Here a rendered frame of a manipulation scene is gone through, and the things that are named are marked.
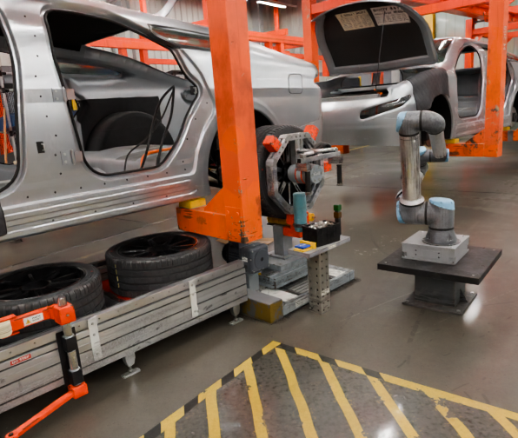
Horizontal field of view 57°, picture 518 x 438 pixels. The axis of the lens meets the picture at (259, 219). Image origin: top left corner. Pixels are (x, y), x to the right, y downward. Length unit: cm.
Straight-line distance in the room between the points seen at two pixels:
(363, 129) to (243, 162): 307
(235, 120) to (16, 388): 170
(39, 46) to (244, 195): 133
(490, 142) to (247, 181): 415
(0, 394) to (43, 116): 135
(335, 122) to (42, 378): 441
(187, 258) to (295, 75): 182
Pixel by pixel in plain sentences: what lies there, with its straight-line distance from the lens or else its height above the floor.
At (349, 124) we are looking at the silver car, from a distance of 574.
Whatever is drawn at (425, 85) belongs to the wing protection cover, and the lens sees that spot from 586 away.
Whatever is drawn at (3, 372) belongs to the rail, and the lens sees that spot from 238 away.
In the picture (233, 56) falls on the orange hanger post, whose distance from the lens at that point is 276.
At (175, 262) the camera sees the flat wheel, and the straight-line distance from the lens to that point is 279.
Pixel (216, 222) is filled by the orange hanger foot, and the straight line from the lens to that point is 300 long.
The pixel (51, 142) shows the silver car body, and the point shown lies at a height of 121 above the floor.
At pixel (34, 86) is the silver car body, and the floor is 150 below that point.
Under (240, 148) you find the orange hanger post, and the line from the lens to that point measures 275.
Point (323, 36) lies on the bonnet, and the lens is 691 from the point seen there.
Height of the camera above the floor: 131
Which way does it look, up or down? 13 degrees down
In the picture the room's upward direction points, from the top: 4 degrees counter-clockwise
